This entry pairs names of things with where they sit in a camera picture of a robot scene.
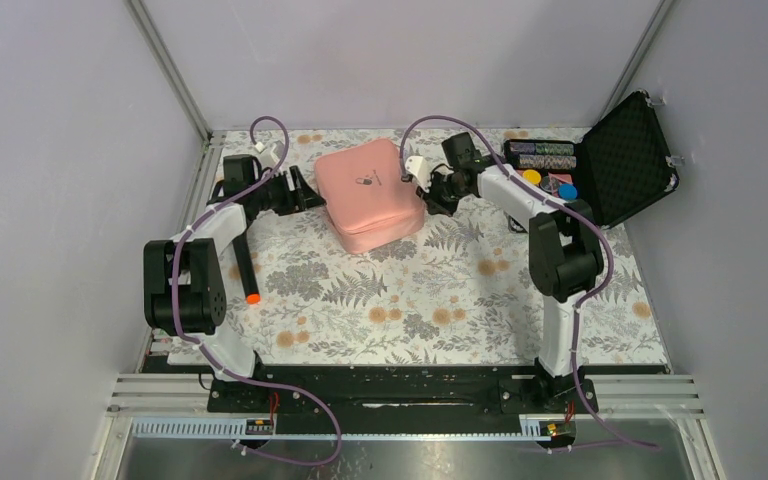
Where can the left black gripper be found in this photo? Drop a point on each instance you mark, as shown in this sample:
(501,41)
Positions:
(283,181)

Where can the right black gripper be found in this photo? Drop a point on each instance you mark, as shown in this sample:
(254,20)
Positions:
(432,200)

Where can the pink medicine kit case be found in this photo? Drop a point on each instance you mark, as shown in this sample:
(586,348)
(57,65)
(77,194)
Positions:
(367,203)

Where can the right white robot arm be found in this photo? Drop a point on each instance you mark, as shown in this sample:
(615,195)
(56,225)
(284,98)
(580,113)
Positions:
(566,249)

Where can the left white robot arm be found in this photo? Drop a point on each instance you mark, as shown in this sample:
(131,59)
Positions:
(183,288)

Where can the black thermometer orange tip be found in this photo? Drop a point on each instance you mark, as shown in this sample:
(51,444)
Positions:
(246,269)

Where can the black poker chip case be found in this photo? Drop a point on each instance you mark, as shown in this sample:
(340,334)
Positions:
(620,167)

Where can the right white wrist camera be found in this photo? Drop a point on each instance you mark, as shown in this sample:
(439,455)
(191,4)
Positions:
(417,170)

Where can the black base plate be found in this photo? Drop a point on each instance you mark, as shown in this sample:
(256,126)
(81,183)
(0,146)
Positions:
(403,400)

